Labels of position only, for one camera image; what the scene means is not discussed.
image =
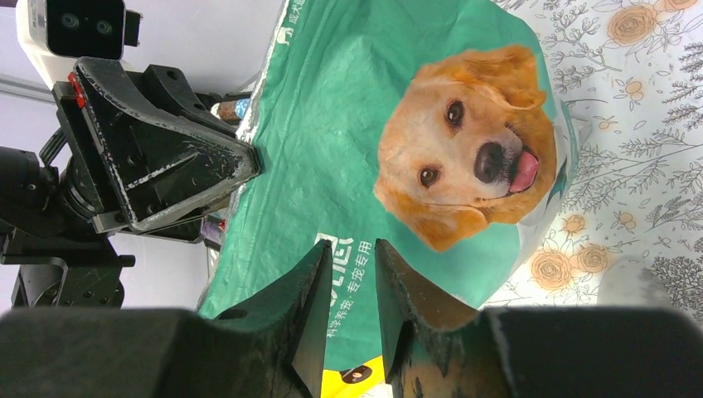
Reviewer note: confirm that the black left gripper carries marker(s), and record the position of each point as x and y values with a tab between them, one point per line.
152	138

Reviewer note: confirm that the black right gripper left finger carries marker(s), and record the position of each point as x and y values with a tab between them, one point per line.
280	332

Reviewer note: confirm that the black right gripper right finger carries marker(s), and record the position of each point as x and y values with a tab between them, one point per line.
430	344

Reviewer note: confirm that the green dog food bag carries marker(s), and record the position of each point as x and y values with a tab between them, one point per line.
430	124

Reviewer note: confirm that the clear plastic scoop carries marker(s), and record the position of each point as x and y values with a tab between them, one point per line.
631	283

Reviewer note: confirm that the yellow double pet bowl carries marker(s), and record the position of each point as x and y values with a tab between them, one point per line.
365	380

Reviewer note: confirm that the black poker chip case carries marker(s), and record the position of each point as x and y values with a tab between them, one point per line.
232	108

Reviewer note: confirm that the floral table mat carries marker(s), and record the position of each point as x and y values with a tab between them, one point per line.
633	69

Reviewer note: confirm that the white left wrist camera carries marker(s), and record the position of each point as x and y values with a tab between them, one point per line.
55	33

